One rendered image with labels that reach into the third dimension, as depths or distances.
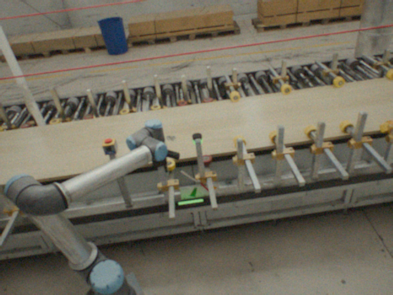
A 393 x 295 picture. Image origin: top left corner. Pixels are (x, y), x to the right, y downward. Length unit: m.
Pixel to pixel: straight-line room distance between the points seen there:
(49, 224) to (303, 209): 1.99
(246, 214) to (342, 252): 0.79
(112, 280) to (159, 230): 1.12
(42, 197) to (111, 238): 1.54
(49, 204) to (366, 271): 2.21
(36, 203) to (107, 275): 0.56
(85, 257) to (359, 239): 2.10
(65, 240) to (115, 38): 6.16
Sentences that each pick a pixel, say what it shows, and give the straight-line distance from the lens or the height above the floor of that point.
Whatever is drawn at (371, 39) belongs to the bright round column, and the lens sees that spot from 5.53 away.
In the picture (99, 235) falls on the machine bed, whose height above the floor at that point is 0.18.
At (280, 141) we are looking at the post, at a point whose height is 1.06.
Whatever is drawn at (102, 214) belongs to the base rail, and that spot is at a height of 0.69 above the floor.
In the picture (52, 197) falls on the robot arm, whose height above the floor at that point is 1.42.
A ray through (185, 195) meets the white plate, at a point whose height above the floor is 0.74.
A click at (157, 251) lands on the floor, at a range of 2.77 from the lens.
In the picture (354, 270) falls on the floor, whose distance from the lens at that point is 2.71.
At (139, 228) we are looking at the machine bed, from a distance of 2.71.
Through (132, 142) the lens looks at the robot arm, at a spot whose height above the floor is 1.33.
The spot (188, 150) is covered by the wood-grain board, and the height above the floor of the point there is 0.90.
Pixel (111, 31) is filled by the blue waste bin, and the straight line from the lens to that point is 7.34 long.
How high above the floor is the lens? 2.17
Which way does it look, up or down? 36 degrees down
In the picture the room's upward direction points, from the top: 7 degrees counter-clockwise
